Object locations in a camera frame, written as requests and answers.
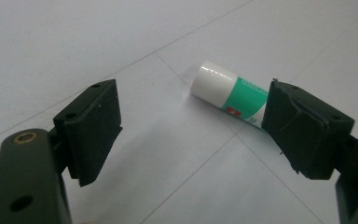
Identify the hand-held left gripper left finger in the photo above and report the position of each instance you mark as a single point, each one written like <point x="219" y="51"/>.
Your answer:
<point x="88" y="130"/>

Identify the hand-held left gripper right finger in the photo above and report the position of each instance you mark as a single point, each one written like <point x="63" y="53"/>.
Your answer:
<point x="304" y="133"/>

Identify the white and green glue stick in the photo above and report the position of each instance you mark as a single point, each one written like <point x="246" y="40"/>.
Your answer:
<point x="227" y="91"/>

